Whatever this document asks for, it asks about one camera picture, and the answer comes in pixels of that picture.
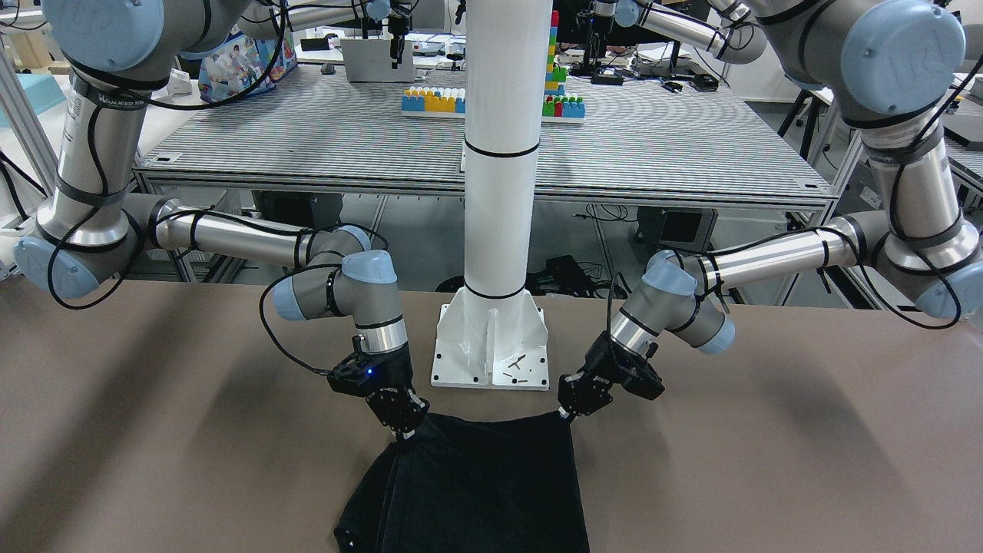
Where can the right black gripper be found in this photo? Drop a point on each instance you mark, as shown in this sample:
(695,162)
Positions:
(395,378)

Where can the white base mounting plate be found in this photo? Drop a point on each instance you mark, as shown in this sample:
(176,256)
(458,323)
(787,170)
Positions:
(491,343)

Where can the colourful toy brick set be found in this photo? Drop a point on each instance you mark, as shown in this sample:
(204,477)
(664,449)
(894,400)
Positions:
(512,73)

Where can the perforated metal shelf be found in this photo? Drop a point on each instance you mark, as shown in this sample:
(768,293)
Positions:
(638,144)

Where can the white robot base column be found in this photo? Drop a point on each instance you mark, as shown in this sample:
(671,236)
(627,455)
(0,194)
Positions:
(500,177)

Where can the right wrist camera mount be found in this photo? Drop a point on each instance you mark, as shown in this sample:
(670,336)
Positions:
(353,376)

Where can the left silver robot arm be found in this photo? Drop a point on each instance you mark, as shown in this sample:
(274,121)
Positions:
(890,67)

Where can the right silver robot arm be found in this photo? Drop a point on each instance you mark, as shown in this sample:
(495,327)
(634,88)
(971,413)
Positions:
(95,225)

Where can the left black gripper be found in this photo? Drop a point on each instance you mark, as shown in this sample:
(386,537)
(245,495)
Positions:
(601,367)

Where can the black printed t-shirt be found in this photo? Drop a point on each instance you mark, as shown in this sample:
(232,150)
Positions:
(463,486)

